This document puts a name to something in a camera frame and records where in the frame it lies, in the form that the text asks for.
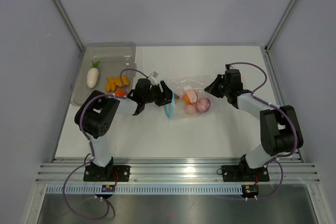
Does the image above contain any peach fake egg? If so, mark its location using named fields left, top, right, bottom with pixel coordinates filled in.
left=185, top=104, right=196, bottom=115

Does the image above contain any left controller board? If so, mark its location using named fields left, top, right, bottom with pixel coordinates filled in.
left=101, top=185, right=116, bottom=193

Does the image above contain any white slotted cable duct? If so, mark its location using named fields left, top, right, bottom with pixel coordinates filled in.
left=46, top=184, right=243, bottom=195

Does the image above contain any golden fake pastry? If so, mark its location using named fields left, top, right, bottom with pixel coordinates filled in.
left=106, top=76, right=130, bottom=92

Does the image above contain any white fake radish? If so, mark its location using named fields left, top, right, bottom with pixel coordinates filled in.
left=87, top=61, right=101, bottom=89

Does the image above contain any right controller board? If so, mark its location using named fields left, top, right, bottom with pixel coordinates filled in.
left=243, top=185, right=259, bottom=196

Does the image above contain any frame post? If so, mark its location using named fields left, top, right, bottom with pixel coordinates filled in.
left=52, top=0, right=84, bottom=52
left=265, top=0, right=299, bottom=53

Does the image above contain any orange fake fruit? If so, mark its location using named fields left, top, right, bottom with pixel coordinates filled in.
left=183, top=91, right=198, bottom=104
left=114, top=89, right=127, bottom=97

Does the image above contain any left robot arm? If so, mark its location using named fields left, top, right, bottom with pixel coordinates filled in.
left=75, top=78, right=179, bottom=182

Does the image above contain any right frame post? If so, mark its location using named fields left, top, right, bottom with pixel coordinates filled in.
left=265, top=0, right=299, bottom=53

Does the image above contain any aluminium mounting rail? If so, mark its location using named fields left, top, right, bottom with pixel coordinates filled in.
left=35, top=156, right=320, bottom=184

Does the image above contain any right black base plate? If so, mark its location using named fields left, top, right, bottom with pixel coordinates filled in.
left=221, top=165, right=270, bottom=182

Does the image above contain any left frame post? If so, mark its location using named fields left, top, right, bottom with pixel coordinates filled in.
left=52, top=0, right=84, bottom=52

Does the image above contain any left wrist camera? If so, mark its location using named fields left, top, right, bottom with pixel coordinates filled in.
left=148, top=71, right=160, bottom=86

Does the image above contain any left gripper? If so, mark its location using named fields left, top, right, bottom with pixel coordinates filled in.
left=143, top=81, right=179, bottom=106

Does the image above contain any zip top bag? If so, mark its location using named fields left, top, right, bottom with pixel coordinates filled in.
left=164, top=75, right=215, bottom=120

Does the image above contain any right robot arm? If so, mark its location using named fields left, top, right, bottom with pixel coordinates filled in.
left=204, top=69, right=303, bottom=182

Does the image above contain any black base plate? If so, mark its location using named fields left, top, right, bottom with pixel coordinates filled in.
left=221, top=165, right=270, bottom=182
left=83, top=164, right=130, bottom=182

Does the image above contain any controller board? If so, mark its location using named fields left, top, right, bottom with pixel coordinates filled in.
left=101, top=185, right=116, bottom=193
left=243, top=185, right=259, bottom=196

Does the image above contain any clear plastic container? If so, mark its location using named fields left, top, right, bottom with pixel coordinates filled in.
left=70, top=42, right=136, bottom=106

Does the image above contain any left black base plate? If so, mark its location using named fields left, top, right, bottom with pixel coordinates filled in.
left=83, top=164, right=130, bottom=182

